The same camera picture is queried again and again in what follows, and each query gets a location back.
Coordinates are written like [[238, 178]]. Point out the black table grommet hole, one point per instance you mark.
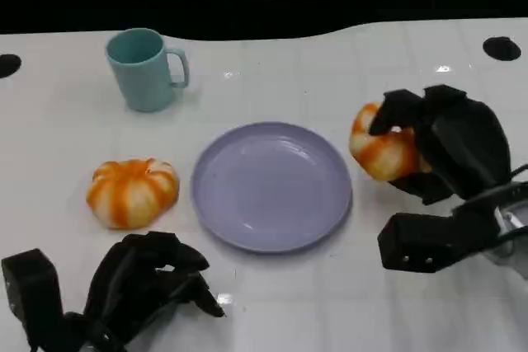
[[8, 65], [501, 48]]

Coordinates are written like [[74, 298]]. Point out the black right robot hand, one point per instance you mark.
[[466, 146]]

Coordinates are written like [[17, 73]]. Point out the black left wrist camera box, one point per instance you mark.
[[33, 290]]

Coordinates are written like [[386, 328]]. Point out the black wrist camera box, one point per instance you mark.
[[412, 240], [33, 290]]

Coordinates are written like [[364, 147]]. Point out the orange white toy bread roll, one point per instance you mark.
[[132, 193], [383, 154]]

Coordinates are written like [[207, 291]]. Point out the pale green mug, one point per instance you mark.
[[140, 78]]

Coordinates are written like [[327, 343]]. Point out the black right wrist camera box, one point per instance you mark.
[[412, 240]]

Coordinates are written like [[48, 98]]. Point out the lilac plate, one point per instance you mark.
[[272, 187]]

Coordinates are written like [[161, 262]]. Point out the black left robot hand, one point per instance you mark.
[[132, 282]]

